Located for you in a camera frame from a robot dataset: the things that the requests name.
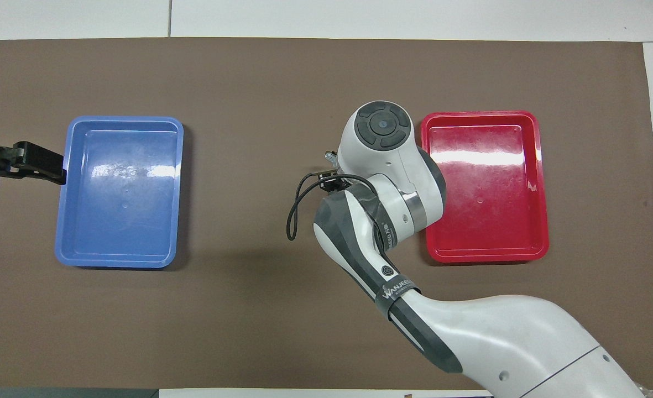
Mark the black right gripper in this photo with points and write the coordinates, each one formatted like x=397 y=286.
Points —
x=337 y=184

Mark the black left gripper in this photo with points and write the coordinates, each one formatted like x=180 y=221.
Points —
x=41 y=163

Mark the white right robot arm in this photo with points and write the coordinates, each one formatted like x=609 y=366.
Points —
x=497 y=342

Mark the blue plastic tray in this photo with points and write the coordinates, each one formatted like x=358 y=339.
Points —
x=121 y=221

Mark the brown table mat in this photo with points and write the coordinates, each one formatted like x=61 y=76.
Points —
x=249 y=83

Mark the red plastic tray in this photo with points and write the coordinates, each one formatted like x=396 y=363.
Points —
x=486 y=193

